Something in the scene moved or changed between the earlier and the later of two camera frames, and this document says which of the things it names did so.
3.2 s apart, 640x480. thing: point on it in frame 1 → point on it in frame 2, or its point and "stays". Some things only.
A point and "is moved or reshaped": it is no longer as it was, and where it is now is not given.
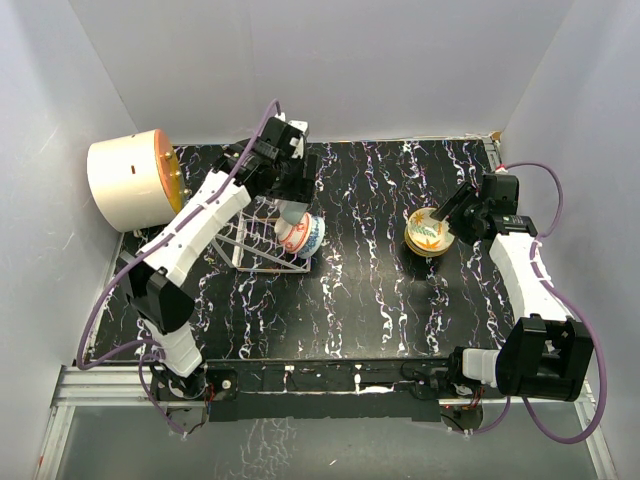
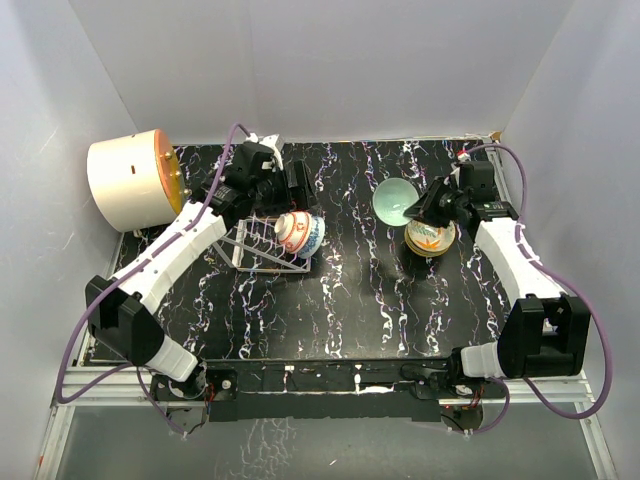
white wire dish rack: [253, 243] stays
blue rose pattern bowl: [316, 238] stays
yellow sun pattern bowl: [431, 255] stays
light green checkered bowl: [291, 211] is moved or reshaped
